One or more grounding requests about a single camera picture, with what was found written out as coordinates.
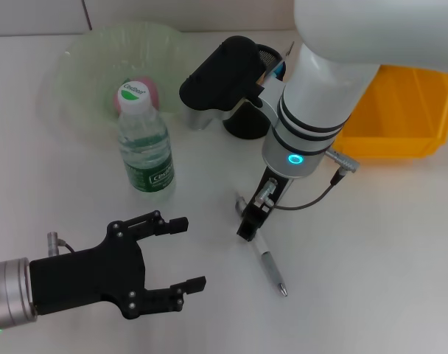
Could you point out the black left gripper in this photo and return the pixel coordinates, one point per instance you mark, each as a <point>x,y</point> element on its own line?
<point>87,276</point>

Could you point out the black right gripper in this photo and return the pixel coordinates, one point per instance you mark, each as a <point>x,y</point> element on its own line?
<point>283,182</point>

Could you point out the clear grey-grip ballpoint pen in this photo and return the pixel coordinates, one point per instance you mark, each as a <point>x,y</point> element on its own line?
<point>273,269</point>

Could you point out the clear green-label water bottle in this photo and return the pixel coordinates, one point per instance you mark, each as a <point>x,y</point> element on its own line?
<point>146,147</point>

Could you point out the pink peach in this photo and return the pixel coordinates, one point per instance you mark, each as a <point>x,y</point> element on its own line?
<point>154,90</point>

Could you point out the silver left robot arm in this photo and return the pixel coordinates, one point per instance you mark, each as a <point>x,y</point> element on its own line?
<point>6,291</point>

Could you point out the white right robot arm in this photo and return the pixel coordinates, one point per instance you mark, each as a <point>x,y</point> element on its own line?
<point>356,29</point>

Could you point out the black mesh pen holder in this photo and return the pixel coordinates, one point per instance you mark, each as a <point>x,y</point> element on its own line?
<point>246,125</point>

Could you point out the green glass fruit plate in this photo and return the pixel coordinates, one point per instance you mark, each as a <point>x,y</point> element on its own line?
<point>91,66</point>

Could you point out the yellow plastic bin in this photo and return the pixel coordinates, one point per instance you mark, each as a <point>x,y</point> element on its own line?
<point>393,121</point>

